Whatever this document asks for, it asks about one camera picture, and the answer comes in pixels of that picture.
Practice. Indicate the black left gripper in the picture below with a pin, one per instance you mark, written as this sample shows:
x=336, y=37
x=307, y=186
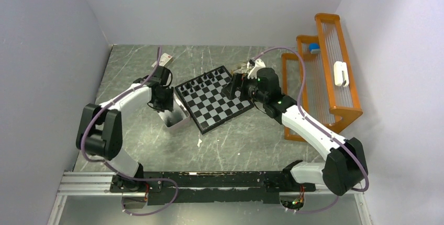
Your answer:
x=168, y=105

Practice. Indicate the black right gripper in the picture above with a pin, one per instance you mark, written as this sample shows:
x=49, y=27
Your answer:
x=237, y=80

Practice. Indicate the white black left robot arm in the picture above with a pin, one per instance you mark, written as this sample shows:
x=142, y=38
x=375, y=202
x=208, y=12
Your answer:
x=100, y=134

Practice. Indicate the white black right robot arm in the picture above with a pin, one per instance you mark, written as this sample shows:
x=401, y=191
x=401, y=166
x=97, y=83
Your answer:
x=344, y=167

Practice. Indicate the yellow tray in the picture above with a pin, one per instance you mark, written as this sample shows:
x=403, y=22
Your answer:
x=241, y=68

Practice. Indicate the pink metal tin box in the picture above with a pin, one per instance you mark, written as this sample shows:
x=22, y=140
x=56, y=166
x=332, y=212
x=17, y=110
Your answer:
x=177, y=118

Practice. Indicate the black white chessboard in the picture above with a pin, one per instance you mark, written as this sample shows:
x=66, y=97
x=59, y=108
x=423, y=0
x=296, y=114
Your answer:
x=208, y=107

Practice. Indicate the white red card box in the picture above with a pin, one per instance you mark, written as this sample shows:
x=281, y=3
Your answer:
x=165, y=60

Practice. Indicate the orange wooden rack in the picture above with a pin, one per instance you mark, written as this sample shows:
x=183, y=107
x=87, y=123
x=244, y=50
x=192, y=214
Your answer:
x=333, y=106

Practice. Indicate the blue round object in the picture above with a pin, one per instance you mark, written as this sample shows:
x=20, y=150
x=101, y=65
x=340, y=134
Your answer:
x=314, y=48

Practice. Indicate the white plastic clip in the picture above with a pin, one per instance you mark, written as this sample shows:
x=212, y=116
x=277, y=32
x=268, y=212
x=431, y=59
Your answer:
x=341, y=77

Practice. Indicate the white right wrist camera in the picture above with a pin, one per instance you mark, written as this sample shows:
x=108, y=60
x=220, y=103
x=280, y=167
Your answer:
x=253, y=66

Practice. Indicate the black mounting rail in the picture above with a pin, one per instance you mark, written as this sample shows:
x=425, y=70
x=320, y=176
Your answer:
x=209, y=187

